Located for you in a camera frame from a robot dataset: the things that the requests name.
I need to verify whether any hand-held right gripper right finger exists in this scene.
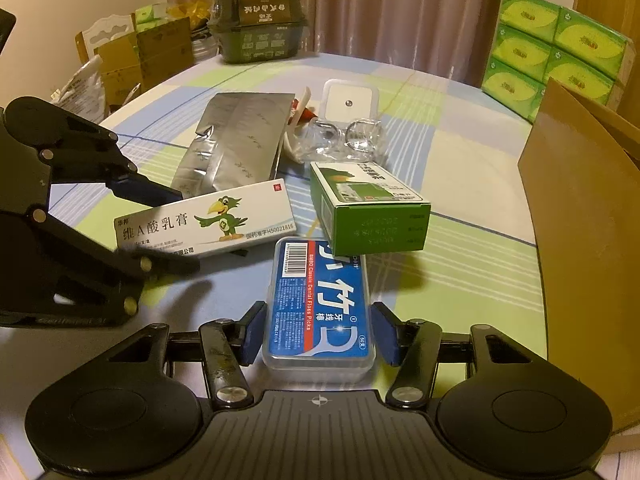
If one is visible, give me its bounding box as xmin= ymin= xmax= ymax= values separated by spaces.
xmin=370 ymin=301 xmax=548 ymax=407

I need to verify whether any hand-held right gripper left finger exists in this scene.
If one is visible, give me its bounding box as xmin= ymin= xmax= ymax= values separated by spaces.
xmin=92 ymin=301 xmax=267 ymax=408

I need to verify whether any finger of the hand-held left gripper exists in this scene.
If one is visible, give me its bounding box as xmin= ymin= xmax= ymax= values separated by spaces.
xmin=30 ymin=209 xmax=201 ymax=311
xmin=40 ymin=110 xmax=183 ymax=206

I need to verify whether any white ointment box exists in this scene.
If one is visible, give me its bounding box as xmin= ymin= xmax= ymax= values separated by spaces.
xmin=114 ymin=178 xmax=301 ymax=261

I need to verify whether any blue dental floss box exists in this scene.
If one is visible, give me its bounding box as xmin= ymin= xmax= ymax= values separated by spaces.
xmin=262 ymin=237 xmax=377 ymax=373

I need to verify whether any white plastic spoon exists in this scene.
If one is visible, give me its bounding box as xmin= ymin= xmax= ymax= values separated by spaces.
xmin=280 ymin=112 xmax=313 ymax=163

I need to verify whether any wire hook rack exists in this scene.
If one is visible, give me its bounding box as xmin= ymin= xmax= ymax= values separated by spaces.
xmin=300 ymin=115 xmax=388 ymax=162

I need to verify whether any large cardboard box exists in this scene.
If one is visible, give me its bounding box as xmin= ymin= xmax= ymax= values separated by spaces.
xmin=517 ymin=77 xmax=640 ymax=453

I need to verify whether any silver foil pouch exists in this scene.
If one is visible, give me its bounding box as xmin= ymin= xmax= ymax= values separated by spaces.
xmin=170 ymin=92 xmax=296 ymax=198

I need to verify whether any green medicine box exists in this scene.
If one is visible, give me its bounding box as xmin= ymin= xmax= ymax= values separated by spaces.
xmin=309 ymin=161 xmax=432 ymax=257

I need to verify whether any white printed plastic bag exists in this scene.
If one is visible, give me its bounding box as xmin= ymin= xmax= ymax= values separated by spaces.
xmin=50 ymin=57 xmax=113 ymax=123

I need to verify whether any brown cardboard box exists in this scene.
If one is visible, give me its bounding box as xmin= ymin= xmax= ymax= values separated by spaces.
xmin=75 ymin=16 xmax=193 ymax=63
xmin=95 ymin=30 xmax=195 ymax=111

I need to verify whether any checked tablecloth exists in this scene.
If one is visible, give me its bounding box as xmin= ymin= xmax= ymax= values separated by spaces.
xmin=0 ymin=50 xmax=558 ymax=461

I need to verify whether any white carved chair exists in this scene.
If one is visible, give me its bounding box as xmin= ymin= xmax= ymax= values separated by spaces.
xmin=92 ymin=14 xmax=137 ymax=47

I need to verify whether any single green tissue pack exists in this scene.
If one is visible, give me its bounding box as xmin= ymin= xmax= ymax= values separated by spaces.
xmin=135 ymin=4 xmax=167 ymax=31

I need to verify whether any red sachet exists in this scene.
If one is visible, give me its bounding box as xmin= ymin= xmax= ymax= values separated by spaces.
xmin=294 ymin=94 xmax=321 ymax=126

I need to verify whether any yellow plastic bag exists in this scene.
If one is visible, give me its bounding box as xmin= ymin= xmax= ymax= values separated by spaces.
xmin=165 ymin=1 xmax=212 ymax=31

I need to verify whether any dark green noodle bowl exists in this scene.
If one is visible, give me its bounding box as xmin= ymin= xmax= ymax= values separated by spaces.
xmin=207 ymin=0 xmax=308 ymax=64

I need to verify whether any white square night light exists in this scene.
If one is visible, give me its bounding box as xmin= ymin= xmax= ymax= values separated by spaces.
xmin=321 ymin=79 xmax=381 ymax=123

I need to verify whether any beige curtain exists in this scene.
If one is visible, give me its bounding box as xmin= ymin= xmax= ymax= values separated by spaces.
xmin=165 ymin=0 xmax=506 ymax=86

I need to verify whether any stack of green tissue packs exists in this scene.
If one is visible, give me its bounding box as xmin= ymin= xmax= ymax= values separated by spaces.
xmin=481 ymin=0 xmax=628 ymax=123

